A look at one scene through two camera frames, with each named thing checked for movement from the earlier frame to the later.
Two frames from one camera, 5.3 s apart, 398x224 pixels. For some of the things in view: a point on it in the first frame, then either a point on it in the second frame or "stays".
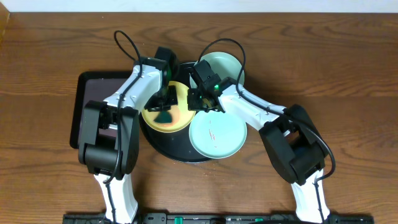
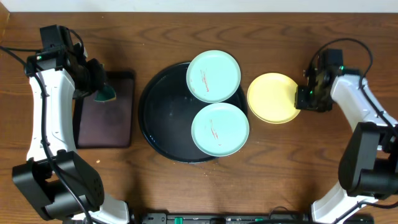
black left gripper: (173, 94) -> (94, 66)
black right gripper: (191, 94) -> (300, 103)
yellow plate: (178, 118) -> (271, 98)
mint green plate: (217, 135) stays
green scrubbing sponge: (163, 116) -> (106, 93)
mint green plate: (223, 64) stays
